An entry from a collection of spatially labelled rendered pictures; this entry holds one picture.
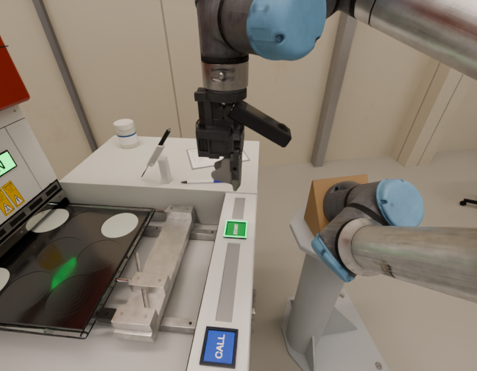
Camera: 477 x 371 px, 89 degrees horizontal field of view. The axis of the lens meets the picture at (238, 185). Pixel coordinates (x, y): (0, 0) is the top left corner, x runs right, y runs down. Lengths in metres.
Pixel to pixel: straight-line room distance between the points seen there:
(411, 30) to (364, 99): 2.49
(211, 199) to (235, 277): 0.30
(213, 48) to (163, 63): 1.89
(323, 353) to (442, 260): 1.21
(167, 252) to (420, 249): 0.55
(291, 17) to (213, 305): 0.45
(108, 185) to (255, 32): 0.67
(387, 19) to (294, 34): 0.11
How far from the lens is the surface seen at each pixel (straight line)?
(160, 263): 0.69
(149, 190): 0.80
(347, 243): 0.53
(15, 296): 0.76
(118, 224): 0.80
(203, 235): 0.77
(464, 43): 0.35
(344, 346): 1.58
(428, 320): 1.88
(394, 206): 0.62
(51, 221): 0.91
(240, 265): 0.55
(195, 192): 0.76
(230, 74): 0.40
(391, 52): 2.84
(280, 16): 0.29
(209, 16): 0.39
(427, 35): 0.36
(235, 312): 0.50
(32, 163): 0.89
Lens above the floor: 1.41
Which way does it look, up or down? 36 degrees down
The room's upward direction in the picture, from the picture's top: straight up
